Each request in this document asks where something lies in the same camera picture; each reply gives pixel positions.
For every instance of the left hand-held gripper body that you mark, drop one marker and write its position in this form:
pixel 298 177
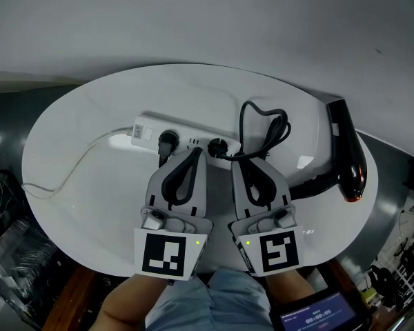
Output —
pixel 172 252

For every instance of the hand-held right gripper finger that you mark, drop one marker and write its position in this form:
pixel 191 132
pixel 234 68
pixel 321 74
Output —
pixel 280 186
pixel 249 185

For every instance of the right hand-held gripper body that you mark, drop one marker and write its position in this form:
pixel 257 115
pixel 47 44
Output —
pixel 279 250

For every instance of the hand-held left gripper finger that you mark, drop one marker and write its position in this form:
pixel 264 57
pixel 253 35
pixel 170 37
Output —
pixel 194 179
pixel 165 185

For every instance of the white power strip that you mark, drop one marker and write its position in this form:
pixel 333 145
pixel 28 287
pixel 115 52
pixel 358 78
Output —
pixel 189 129

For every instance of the black hair dryer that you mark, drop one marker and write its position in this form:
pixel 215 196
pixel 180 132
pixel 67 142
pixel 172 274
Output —
pixel 346 140

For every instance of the person's left forearm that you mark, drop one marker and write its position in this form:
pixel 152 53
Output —
pixel 131 305

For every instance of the person's right forearm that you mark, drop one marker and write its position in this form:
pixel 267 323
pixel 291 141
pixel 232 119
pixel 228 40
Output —
pixel 290 286

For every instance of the black power plug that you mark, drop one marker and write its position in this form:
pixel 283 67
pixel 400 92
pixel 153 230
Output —
pixel 166 141

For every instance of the person's light blue shorts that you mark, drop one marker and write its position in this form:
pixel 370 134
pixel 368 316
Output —
pixel 210 302

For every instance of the black tablet with lit screen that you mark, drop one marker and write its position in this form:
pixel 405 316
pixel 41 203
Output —
pixel 317 314

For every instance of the plastic-wrapped dark bundle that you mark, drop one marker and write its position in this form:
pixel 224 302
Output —
pixel 19 264

